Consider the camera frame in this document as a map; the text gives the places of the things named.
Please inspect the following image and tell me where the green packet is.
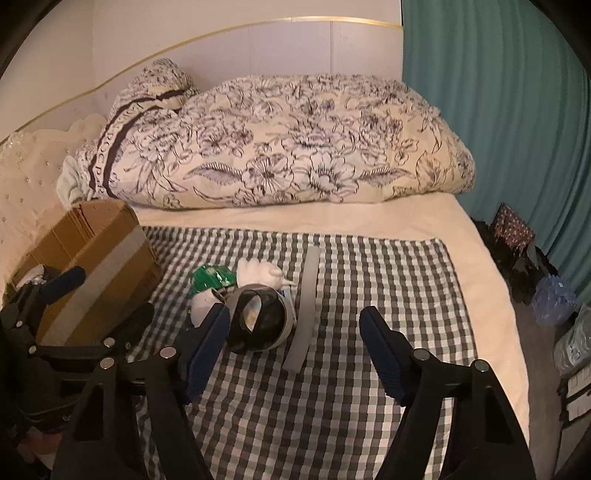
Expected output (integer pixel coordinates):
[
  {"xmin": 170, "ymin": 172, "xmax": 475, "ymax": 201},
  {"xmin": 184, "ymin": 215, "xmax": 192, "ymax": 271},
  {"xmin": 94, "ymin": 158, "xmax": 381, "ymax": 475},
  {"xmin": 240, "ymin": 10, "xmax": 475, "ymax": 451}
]
[{"xmin": 191, "ymin": 264, "xmax": 236, "ymax": 296}]

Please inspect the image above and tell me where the clear plastic wrapped pack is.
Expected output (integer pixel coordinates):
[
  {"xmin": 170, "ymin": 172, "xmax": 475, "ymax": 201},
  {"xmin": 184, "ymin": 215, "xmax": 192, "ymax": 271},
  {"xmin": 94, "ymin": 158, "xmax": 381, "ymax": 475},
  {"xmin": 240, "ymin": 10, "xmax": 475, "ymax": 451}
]
[{"xmin": 553, "ymin": 305, "xmax": 591, "ymax": 379}]

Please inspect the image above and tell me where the blue water bottle pack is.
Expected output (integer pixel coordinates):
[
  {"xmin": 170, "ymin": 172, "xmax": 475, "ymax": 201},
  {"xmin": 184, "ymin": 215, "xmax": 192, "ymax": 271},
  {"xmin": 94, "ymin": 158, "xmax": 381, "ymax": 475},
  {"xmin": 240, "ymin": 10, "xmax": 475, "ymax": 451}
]
[{"xmin": 531, "ymin": 274, "xmax": 580, "ymax": 326}]

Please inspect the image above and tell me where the pale green towel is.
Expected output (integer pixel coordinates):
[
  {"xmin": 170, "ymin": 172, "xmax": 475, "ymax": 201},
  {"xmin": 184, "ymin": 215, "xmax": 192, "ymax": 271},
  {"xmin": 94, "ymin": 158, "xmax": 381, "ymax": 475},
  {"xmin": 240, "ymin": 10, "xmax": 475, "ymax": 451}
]
[{"xmin": 56, "ymin": 154, "xmax": 93, "ymax": 206}]

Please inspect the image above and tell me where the white bottle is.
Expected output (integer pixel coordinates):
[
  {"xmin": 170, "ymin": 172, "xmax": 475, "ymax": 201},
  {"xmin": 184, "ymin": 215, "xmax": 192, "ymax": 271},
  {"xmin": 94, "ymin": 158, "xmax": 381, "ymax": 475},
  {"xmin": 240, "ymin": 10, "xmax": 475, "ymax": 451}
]
[{"xmin": 190, "ymin": 290, "xmax": 228, "ymax": 328}]

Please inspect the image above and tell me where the floral duvet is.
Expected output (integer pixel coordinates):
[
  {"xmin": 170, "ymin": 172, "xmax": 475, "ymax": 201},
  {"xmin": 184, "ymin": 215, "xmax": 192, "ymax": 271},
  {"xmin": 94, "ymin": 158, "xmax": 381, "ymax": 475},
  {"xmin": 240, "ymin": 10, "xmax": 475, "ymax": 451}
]
[{"xmin": 175, "ymin": 74, "xmax": 476, "ymax": 208}]

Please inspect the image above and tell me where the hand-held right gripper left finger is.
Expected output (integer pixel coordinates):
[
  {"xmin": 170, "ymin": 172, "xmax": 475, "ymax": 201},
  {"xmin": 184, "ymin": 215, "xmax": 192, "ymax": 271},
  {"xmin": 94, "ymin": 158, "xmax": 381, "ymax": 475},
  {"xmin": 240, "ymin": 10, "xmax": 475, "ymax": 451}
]
[{"xmin": 51, "ymin": 304, "xmax": 232, "ymax": 480}]

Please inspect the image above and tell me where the white tufted headboard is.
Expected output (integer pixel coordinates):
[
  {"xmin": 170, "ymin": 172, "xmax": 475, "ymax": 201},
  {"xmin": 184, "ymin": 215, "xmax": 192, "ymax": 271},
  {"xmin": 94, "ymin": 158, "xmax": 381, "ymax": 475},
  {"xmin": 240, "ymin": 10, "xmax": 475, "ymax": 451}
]
[{"xmin": 0, "ymin": 113, "xmax": 109, "ymax": 287}]

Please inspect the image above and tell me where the white cloth bundle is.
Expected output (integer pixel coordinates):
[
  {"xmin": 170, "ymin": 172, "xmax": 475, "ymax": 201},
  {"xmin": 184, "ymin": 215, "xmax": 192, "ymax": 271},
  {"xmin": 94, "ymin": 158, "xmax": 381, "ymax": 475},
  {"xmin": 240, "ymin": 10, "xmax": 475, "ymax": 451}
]
[{"xmin": 237, "ymin": 258, "xmax": 296, "ymax": 291}]

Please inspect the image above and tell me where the floral pillow with dark stripes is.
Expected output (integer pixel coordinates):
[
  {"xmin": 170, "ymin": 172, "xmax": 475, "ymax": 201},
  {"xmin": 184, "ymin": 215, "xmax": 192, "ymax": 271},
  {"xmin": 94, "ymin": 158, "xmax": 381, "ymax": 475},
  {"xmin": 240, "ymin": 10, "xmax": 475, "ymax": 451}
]
[{"xmin": 76, "ymin": 59, "xmax": 201, "ymax": 201}]

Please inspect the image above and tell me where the dark patterned bag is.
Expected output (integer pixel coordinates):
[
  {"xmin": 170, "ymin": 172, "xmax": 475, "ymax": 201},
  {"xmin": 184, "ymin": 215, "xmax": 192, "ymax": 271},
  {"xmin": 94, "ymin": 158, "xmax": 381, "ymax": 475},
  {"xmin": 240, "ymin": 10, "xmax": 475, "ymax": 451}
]
[{"xmin": 492, "ymin": 203, "xmax": 536, "ymax": 252}]

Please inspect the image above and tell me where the teal curtain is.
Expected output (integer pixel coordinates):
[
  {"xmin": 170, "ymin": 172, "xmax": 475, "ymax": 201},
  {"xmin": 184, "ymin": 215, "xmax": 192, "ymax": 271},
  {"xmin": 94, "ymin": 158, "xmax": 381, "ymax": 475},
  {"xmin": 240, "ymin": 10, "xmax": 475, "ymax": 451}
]
[{"xmin": 401, "ymin": 0, "xmax": 591, "ymax": 296}]

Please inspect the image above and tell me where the checked cloth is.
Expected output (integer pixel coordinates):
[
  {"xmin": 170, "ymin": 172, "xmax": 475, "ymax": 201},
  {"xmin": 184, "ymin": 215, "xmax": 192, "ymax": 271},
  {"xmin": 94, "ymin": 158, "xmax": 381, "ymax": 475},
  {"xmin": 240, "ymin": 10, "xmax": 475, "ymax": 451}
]
[{"xmin": 124, "ymin": 225, "xmax": 478, "ymax": 480}]

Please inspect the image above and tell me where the dark bags pile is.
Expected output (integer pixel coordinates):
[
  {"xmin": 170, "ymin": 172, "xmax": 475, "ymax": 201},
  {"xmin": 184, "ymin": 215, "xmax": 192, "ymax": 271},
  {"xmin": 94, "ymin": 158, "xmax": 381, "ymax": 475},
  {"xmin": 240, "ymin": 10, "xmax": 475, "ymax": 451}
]
[{"xmin": 473, "ymin": 217, "xmax": 561, "ymax": 305}]

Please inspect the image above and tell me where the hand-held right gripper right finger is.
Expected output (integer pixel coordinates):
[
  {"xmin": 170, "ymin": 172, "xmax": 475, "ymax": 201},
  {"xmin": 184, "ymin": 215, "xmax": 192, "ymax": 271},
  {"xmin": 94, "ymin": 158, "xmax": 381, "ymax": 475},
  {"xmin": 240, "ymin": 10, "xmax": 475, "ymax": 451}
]
[{"xmin": 359, "ymin": 305, "xmax": 536, "ymax": 480}]

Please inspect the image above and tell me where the brown cardboard box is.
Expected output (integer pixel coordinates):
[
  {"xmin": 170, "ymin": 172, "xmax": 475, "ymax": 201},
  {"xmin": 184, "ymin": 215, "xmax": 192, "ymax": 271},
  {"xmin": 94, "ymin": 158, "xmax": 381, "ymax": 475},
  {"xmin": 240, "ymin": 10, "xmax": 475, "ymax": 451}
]
[{"xmin": 2, "ymin": 200, "xmax": 163, "ymax": 344}]

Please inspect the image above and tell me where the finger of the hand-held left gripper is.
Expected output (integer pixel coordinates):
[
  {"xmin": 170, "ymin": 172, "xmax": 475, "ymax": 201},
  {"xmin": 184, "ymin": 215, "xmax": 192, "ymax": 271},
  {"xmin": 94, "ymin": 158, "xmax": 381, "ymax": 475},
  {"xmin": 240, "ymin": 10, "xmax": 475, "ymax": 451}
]
[
  {"xmin": 111, "ymin": 302, "xmax": 155, "ymax": 352},
  {"xmin": 34, "ymin": 266, "xmax": 88, "ymax": 305}
]

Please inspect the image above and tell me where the grey strip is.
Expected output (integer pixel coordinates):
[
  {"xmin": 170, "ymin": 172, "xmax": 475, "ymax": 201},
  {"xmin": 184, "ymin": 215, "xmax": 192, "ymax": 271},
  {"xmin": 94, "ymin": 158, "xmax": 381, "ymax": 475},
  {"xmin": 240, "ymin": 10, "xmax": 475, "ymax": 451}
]
[{"xmin": 283, "ymin": 246, "xmax": 321, "ymax": 372}]

